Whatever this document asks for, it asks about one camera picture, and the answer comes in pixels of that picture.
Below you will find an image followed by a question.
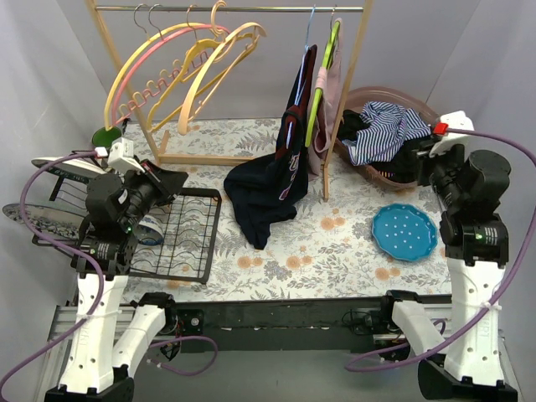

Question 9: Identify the green floral mug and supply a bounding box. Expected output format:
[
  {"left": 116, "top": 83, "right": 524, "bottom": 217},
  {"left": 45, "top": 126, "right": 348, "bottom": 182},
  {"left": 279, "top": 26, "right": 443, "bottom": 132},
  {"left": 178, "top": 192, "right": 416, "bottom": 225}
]
[{"left": 91, "top": 126, "right": 122, "bottom": 148}]

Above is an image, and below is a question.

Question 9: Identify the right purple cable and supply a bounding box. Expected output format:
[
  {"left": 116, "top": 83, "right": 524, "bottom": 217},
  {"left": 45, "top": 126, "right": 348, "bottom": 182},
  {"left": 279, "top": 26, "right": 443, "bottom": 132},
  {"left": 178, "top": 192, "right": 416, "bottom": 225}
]
[{"left": 344, "top": 127, "right": 536, "bottom": 373}]

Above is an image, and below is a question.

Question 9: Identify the lime green hanger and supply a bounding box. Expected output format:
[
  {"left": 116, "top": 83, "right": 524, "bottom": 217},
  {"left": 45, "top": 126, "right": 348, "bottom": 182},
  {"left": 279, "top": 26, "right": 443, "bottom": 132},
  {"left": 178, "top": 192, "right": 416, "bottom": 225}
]
[{"left": 305, "top": 18, "right": 343, "bottom": 152}]

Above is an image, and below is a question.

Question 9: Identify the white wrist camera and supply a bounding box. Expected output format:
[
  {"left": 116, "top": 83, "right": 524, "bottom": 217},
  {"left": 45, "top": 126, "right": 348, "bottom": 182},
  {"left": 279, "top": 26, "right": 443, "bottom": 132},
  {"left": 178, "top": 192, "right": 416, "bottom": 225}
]
[
  {"left": 95, "top": 137, "right": 144, "bottom": 174},
  {"left": 429, "top": 111, "right": 474, "bottom": 157}
]

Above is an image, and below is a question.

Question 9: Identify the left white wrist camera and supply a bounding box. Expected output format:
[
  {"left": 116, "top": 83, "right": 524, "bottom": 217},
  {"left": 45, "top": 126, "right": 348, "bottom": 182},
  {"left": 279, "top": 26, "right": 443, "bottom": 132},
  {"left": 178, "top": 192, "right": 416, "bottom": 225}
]
[{"left": 95, "top": 137, "right": 144, "bottom": 174}]

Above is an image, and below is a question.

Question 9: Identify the blue floral plate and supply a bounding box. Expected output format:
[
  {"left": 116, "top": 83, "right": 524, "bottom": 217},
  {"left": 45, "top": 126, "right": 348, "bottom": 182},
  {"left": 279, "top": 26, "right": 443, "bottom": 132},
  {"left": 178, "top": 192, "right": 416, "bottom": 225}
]
[{"left": 25, "top": 202, "right": 85, "bottom": 239}]

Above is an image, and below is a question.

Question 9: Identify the beige wooden hanger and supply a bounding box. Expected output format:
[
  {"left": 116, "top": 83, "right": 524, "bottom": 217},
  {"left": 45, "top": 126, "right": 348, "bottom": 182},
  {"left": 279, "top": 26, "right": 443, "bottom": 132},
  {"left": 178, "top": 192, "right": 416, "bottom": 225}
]
[{"left": 177, "top": 1, "right": 266, "bottom": 135}]

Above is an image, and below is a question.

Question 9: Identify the wooden clothes rack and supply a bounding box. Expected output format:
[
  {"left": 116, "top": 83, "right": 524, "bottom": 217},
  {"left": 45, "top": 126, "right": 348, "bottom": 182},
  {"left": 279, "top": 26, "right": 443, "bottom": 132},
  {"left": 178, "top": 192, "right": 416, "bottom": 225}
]
[{"left": 85, "top": 0, "right": 374, "bottom": 203}]

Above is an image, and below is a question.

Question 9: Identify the blue dotted plate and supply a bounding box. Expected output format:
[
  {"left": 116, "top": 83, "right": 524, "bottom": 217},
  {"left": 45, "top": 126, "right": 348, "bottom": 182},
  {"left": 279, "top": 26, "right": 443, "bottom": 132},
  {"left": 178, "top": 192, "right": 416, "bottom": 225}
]
[{"left": 371, "top": 204, "right": 438, "bottom": 262}]

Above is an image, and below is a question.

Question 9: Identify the white plate in rack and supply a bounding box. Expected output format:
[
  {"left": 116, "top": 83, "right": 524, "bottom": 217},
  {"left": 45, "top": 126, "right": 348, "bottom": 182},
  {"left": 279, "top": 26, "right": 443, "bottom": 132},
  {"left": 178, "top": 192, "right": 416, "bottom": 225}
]
[{"left": 31, "top": 157, "right": 105, "bottom": 177}]

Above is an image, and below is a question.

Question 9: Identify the black garment in basket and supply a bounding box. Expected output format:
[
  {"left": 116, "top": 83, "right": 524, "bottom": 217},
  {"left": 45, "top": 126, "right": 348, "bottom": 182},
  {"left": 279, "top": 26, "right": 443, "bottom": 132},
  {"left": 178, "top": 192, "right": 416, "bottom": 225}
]
[{"left": 338, "top": 101, "right": 428, "bottom": 183}]

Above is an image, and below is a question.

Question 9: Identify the navy basketball tank top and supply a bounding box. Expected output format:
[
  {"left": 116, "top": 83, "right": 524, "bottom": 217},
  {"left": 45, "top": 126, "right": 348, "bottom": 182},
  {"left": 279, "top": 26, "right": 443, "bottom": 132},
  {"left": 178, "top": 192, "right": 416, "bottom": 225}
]
[{"left": 224, "top": 45, "right": 317, "bottom": 250}]

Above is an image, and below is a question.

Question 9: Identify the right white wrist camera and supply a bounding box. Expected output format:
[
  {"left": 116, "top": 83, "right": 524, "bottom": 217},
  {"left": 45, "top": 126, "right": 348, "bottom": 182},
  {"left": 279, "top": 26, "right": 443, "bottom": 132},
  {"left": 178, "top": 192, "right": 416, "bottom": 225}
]
[{"left": 429, "top": 111, "right": 474, "bottom": 157}]

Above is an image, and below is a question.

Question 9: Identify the blue white floral bowl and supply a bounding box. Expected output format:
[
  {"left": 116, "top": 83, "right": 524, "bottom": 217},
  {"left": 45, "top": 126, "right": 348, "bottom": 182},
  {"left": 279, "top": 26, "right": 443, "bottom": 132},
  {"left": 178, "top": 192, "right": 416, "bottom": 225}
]
[{"left": 134, "top": 214, "right": 164, "bottom": 246}]

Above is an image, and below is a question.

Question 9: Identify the black wire dish rack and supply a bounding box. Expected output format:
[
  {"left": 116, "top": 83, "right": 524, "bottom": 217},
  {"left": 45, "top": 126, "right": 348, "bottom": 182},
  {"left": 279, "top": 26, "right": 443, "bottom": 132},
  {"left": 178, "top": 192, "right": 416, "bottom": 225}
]
[{"left": 42, "top": 154, "right": 221, "bottom": 284}]

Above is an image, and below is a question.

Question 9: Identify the yellow round hanger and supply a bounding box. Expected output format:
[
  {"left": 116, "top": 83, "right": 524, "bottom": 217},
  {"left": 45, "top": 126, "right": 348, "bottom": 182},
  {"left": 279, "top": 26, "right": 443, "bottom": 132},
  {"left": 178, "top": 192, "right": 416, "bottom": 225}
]
[{"left": 104, "top": 23, "right": 198, "bottom": 130}]

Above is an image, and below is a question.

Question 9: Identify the black aluminium base frame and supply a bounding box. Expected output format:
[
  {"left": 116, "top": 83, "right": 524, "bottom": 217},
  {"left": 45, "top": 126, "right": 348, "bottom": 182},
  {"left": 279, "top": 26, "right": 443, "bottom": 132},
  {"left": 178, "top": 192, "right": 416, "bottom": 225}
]
[{"left": 37, "top": 294, "right": 524, "bottom": 402}]

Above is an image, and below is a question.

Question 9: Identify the blue white striped shirt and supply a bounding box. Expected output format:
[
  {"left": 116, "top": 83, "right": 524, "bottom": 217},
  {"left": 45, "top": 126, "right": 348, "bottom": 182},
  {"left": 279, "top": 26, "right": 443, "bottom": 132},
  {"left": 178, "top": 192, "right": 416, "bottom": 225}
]
[{"left": 338, "top": 101, "right": 430, "bottom": 166}]

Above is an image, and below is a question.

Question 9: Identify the pink garment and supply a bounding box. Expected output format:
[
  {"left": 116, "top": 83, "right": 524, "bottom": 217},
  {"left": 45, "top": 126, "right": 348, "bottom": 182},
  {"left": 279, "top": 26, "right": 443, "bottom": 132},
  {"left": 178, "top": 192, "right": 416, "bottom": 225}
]
[{"left": 307, "top": 18, "right": 343, "bottom": 179}]

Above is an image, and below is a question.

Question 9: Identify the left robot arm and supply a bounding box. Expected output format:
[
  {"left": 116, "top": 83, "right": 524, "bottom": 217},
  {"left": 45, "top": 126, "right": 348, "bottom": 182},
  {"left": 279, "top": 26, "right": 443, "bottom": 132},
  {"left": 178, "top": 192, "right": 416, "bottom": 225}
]
[{"left": 44, "top": 160, "right": 188, "bottom": 401}]

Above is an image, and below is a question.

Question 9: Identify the yellow notched hanger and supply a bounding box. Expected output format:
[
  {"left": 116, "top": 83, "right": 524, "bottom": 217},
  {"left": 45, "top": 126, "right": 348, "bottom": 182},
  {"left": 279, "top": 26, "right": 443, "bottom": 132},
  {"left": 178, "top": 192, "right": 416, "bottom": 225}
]
[{"left": 118, "top": 3, "right": 256, "bottom": 134}]

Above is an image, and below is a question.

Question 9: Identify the light blue hanger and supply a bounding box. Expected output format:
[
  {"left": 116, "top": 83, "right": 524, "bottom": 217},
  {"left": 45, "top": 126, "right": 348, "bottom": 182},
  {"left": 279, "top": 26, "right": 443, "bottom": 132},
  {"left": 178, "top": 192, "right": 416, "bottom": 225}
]
[{"left": 294, "top": 5, "right": 317, "bottom": 106}]

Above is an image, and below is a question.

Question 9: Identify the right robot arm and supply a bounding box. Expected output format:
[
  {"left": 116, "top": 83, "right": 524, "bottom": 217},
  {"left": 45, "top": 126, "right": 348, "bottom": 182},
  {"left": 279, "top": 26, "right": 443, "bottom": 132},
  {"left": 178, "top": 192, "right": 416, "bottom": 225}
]
[{"left": 384, "top": 140, "right": 518, "bottom": 401}]

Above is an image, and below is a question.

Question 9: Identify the floral tablecloth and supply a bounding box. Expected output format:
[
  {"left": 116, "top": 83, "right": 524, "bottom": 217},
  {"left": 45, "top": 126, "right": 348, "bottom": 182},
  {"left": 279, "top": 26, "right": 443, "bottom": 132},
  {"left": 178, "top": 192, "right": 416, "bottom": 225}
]
[{"left": 121, "top": 117, "right": 456, "bottom": 303}]

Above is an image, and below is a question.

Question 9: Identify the pink round hanger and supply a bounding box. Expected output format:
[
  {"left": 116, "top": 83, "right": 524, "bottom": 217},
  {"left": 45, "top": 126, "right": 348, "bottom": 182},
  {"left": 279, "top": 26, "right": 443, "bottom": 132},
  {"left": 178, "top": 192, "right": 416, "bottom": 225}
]
[{"left": 114, "top": 20, "right": 216, "bottom": 132}]

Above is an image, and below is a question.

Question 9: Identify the pink laundry basket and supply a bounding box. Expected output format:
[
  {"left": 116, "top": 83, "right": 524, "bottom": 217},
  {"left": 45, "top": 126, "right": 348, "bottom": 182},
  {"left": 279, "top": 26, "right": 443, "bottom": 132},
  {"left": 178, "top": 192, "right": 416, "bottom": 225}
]
[{"left": 335, "top": 86, "right": 439, "bottom": 192}]

